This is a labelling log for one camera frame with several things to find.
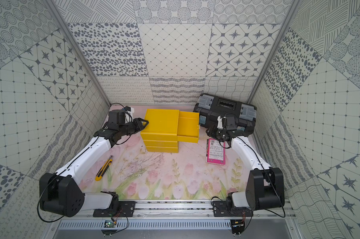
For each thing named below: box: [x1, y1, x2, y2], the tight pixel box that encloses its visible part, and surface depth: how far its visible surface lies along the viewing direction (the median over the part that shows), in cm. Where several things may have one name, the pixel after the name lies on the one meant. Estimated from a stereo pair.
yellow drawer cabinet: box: [140, 109, 180, 153], surface depth 83 cm
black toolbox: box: [193, 93, 258, 135], surface depth 98 cm
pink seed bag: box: [205, 138, 226, 166], surface depth 95 cm
